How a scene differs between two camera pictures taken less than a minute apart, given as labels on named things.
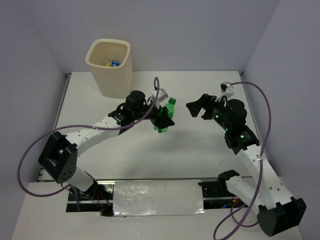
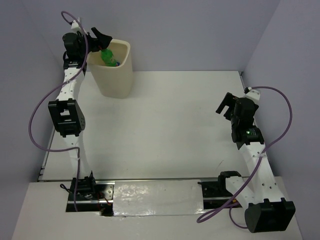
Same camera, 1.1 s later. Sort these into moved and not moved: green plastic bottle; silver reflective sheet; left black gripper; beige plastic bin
Moved: green plastic bottle; left black gripper
Not moved: silver reflective sheet; beige plastic bin
